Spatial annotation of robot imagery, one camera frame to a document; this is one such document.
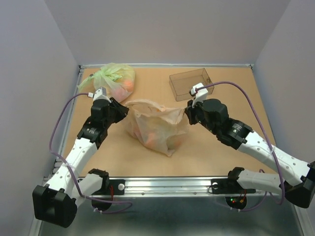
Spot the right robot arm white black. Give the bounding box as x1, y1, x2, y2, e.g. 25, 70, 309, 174
185, 99, 315, 208

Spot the clear plastic box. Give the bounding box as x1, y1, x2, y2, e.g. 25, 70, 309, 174
169, 68, 212, 102

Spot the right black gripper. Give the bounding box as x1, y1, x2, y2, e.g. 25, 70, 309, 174
183, 97, 218, 135

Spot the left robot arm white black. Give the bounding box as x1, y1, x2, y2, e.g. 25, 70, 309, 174
32, 97, 129, 228

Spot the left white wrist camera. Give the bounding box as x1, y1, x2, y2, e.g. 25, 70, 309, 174
88, 87, 111, 103

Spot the green plastic bag with fruit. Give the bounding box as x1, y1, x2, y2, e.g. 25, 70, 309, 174
77, 63, 135, 102

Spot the orange translucent plastic bag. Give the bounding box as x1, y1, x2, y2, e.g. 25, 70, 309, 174
123, 99, 189, 156

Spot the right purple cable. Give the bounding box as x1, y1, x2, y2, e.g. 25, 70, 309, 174
206, 81, 286, 212

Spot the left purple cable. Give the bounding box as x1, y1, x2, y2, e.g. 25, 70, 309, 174
49, 92, 133, 215

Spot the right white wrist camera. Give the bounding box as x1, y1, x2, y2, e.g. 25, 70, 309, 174
189, 83, 208, 108

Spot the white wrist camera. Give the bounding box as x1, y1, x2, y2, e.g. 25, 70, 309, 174
189, 83, 208, 108
88, 87, 111, 103

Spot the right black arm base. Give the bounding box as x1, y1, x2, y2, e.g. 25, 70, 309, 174
208, 178, 256, 211

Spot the aluminium front rail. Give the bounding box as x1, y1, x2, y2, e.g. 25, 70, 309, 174
39, 175, 302, 197

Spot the purple cable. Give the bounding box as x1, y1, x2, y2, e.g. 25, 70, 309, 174
49, 92, 133, 215
206, 81, 286, 212

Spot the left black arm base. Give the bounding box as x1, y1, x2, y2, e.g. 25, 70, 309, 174
92, 179, 126, 210

